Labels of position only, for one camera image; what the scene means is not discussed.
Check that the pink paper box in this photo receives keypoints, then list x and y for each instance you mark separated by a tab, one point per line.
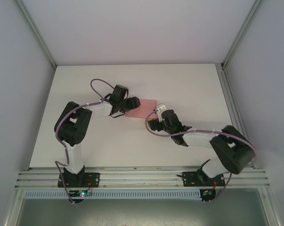
146	109

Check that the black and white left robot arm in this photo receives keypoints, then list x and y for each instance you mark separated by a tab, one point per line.
73	124

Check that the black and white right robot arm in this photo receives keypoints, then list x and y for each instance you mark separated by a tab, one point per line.
231	150

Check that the small green circuit board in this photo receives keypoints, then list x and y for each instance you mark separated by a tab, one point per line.
206	193

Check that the circuit board with green light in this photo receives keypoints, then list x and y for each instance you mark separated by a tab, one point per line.
82	193

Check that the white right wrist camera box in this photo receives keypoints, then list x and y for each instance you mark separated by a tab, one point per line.
160	110

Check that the aluminium mounting rail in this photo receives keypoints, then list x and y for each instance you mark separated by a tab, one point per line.
142	179

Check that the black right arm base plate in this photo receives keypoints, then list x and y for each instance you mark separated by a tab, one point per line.
190	179

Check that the aluminium table side rail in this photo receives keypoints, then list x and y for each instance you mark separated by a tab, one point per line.
231	99

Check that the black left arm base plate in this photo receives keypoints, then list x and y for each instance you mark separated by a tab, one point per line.
92	180

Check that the aluminium frame post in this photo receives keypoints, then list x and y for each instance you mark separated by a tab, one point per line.
36	33
240	33

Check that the aluminium frame leg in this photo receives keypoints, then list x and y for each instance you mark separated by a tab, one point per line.
13	207
271	207

